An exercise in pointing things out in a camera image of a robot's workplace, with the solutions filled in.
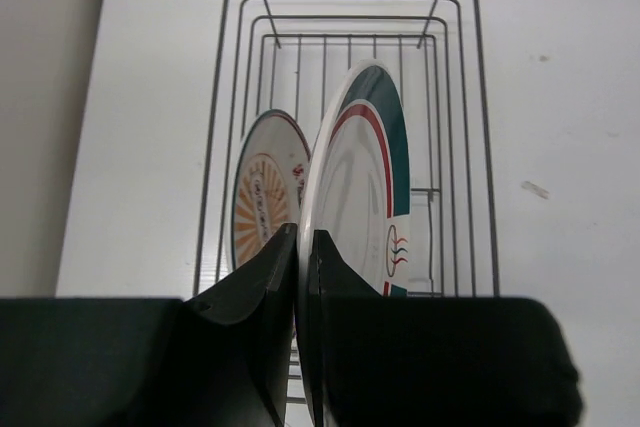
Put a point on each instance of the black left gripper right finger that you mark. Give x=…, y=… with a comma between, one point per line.
x=330, y=275

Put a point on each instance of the grey wire dish rack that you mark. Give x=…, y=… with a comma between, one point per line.
x=392, y=99

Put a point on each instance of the white plate green red rings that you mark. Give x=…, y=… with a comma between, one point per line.
x=355, y=187

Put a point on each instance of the white plate orange sunburst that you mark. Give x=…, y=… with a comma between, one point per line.
x=269, y=184

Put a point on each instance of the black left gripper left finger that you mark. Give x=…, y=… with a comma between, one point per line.
x=240, y=335

